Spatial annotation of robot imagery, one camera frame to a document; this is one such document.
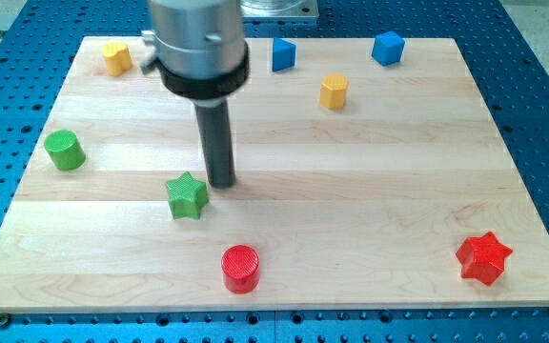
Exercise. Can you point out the blue cube block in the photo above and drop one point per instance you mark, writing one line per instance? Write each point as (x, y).
(388, 48)

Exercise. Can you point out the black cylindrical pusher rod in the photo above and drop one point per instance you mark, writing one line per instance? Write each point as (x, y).
(216, 139)

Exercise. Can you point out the blue triangle block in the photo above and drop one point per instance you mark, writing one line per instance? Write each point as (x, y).
(283, 54)

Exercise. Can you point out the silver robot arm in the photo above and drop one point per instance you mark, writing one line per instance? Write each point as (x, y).
(199, 48)

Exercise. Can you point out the yellow hexagon block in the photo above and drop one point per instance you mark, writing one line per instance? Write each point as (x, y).
(333, 91)

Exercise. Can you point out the yellow heart block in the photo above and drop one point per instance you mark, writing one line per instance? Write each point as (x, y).
(117, 58)

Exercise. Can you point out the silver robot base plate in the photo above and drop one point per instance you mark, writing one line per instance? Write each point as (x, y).
(286, 9)

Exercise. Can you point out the wooden board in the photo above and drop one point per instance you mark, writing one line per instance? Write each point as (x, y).
(363, 207)

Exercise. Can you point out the green cylinder block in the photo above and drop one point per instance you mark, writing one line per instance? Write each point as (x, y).
(64, 149)

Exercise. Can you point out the green star block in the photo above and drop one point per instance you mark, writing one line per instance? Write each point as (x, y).
(187, 196)

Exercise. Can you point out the red star block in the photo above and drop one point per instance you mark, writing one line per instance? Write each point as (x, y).
(482, 258)

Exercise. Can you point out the red cylinder block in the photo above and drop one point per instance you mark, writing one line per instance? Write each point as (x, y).
(240, 268)

